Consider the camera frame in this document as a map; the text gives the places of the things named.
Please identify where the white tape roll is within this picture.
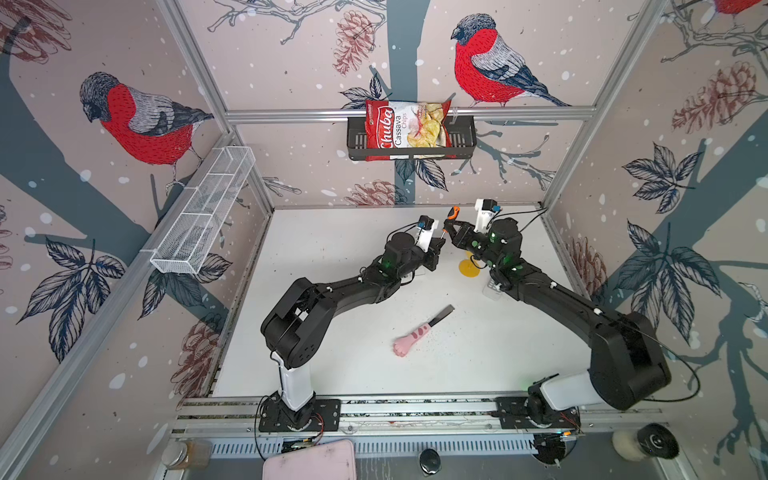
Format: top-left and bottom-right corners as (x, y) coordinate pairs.
(611, 423), (680, 462)

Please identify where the aluminium mounting rail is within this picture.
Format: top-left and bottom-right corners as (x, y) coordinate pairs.
(169, 392), (667, 438)

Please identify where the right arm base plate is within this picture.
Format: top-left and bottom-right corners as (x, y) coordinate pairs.
(494, 396), (581, 431)

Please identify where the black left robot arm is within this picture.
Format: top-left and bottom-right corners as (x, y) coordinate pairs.
(258, 231), (445, 432)

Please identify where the pink cloth pad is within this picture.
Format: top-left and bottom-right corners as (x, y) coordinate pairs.
(262, 440), (357, 480)

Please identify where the black wall basket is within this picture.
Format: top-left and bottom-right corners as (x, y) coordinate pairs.
(346, 116), (477, 161)

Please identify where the orange black screwdriver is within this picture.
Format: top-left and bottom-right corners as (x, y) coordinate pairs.
(445, 205), (460, 224)

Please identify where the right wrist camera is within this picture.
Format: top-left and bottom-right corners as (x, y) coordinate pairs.
(474, 199), (501, 234)

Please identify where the glass jar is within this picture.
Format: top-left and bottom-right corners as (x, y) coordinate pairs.
(161, 440), (213, 470)

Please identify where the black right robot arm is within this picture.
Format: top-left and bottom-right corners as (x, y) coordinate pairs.
(444, 213), (671, 426)

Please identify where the grey remote control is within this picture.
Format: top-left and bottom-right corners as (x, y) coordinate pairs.
(482, 281), (503, 301)

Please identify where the yellow plastic goblet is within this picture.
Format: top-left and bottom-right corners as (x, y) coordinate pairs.
(458, 252), (481, 278)

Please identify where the pink handled scraper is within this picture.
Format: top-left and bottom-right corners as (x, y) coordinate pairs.
(392, 305), (455, 357)

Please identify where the red cassava chips bag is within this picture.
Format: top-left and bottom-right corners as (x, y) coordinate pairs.
(365, 100), (452, 150)

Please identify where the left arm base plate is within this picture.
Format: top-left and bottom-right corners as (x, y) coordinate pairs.
(257, 395), (341, 433)

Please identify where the black round knob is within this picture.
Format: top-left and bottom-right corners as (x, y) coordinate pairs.
(418, 448), (442, 476)

